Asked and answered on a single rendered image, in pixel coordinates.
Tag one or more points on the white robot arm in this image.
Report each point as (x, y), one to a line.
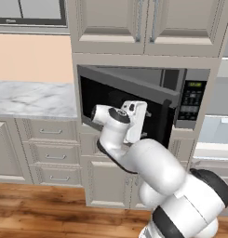
(158, 167)

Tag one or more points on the beige base cupboard door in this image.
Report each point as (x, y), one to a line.
(5, 148)
(137, 192)
(106, 182)

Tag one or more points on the black microwave door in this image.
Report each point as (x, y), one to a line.
(96, 93)

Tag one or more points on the beige wall cupboard door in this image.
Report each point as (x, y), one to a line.
(109, 21)
(186, 21)

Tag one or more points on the beige drawer under microwave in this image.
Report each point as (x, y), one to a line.
(87, 144)

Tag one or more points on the black and silver microwave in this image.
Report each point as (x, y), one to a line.
(193, 102)

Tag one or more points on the beige drawer front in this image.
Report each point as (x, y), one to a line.
(51, 125)
(59, 172)
(56, 149)

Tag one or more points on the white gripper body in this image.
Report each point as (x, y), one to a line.
(137, 124)

